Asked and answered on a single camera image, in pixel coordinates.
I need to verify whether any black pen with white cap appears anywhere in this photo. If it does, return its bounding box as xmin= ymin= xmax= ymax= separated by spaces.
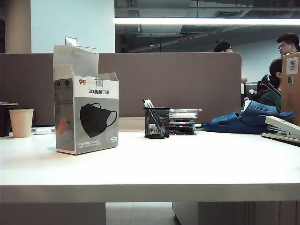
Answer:
xmin=146 ymin=99 xmax=169 ymax=138
xmin=142 ymin=99 xmax=163 ymax=136

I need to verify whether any beige paper cup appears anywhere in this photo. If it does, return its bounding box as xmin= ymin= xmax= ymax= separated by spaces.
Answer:
xmin=8 ymin=109 xmax=35 ymax=138

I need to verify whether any clear plastic case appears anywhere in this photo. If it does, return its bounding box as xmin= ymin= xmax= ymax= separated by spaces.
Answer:
xmin=168 ymin=108 xmax=203 ymax=120

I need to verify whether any grey white mask box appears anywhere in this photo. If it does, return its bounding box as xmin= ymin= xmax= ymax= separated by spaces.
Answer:
xmin=52 ymin=44 xmax=120 ymax=156

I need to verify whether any black computer monitor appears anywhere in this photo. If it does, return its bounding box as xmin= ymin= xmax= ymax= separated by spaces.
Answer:
xmin=243 ymin=82 xmax=259 ymax=102

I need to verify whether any dark-haired person behind partition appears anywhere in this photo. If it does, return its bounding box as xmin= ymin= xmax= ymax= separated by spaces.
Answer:
xmin=213 ymin=41 xmax=248 ymax=84

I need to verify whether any seated person in green shirt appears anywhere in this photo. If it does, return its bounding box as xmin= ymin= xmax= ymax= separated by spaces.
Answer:
xmin=259 ymin=58 xmax=284 ymax=113

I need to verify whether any person with glasses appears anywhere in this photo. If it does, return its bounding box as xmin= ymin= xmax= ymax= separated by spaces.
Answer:
xmin=276 ymin=32 xmax=300 ymax=57

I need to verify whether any metal wall plate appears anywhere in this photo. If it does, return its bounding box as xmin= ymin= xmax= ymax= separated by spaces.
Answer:
xmin=65 ymin=36 xmax=78 ymax=47

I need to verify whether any grey under-desk cabinet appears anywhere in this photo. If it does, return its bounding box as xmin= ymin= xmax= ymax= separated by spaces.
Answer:
xmin=172 ymin=201 xmax=300 ymax=225

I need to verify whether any brown cardboard box with labels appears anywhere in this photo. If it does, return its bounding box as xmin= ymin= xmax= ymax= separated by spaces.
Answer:
xmin=281 ymin=52 xmax=300 ymax=126

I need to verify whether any black mesh pen holder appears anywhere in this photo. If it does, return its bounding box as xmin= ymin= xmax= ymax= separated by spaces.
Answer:
xmin=143 ymin=107 xmax=171 ymax=139

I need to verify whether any black round container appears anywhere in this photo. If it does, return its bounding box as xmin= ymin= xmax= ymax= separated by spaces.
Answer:
xmin=0 ymin=102 xmax=19 ymax=138

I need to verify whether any white ceiling light strip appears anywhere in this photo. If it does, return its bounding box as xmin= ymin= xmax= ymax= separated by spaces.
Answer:
xmin=114 ymin=18 xmax=300 ymax=25

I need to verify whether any grey white stapler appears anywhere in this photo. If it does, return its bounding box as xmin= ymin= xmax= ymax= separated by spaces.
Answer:
xmin=261 ymin=115 xmax=300 ymax=144

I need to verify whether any black office chair headrest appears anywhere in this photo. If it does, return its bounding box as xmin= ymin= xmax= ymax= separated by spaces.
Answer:
xmin=257 ymin=74 xmax=283 ymax=99

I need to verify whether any brown desk partition panel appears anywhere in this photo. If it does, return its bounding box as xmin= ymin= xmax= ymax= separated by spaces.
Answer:
xmin=0 ymin=52 xmax=242 ymax=132

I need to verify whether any small white flat case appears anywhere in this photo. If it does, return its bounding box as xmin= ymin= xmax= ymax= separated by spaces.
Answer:
xmin=31 ymin=127 xmax=56 ymax=135

